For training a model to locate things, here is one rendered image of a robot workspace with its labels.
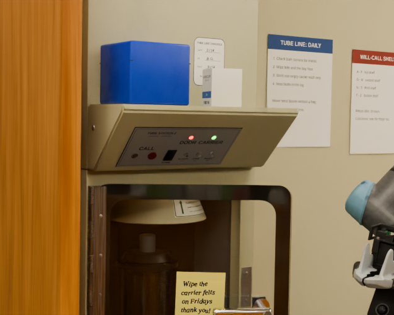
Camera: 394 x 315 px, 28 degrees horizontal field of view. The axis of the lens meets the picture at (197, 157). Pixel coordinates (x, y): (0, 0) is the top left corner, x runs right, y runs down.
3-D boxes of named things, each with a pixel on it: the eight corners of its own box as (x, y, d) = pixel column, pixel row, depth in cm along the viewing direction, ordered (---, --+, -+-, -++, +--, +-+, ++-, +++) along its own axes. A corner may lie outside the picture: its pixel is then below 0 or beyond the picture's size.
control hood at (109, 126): (85, 170, 119) (85, 104, 118) (256, 165, 137) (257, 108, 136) (119, 175, 109) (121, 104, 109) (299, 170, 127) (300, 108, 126)
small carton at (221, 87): (201, 107, 127) (202, 69, 126) (231, 107, 128) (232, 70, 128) (211, 106, 122) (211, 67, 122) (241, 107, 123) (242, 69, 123)
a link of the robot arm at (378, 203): (379, 173, 153) (425, 209, 149) (341, 214, 151) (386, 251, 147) (380, 158, 146) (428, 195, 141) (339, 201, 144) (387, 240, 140)
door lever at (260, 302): (209, 315, 122) (209, 298, 121) (269, 314, 123) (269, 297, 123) (213, 324, 116) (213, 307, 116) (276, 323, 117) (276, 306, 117)
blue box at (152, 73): (99, 104, 119) (99, 44, 118) (156, 105, 124) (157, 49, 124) (130, 104, 110) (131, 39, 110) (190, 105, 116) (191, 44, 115)
